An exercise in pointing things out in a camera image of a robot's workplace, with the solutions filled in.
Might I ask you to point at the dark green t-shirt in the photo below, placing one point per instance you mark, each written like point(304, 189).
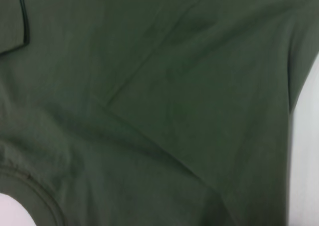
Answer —
point(149, 99)

